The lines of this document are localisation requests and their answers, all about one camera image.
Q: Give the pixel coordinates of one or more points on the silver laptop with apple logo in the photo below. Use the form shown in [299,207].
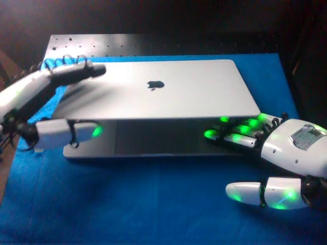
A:
[178,97]

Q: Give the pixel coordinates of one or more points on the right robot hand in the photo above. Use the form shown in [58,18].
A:
[288,148]

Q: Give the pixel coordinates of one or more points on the black perforated board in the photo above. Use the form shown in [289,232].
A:
[122,44]

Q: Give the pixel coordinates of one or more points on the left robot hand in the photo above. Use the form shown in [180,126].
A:
[28,86]

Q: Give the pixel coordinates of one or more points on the blue cloth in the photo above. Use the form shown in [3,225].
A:
[153,204]

